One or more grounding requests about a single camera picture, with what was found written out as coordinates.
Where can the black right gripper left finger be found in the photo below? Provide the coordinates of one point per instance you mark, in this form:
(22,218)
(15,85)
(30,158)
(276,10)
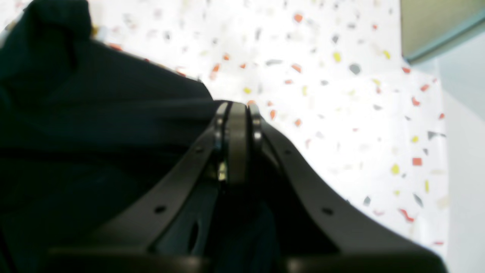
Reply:
(167,229)

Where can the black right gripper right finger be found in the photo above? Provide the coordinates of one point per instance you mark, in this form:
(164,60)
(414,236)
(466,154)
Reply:
(323,232)

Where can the black t-shirt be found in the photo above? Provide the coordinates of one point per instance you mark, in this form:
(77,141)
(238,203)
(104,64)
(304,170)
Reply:
(87,130)

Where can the terrazzo pattern tablecloth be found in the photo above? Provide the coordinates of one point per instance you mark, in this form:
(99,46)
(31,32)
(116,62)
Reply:
(329,77)

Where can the grey laptop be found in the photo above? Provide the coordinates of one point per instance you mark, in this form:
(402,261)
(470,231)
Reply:
(431,27)

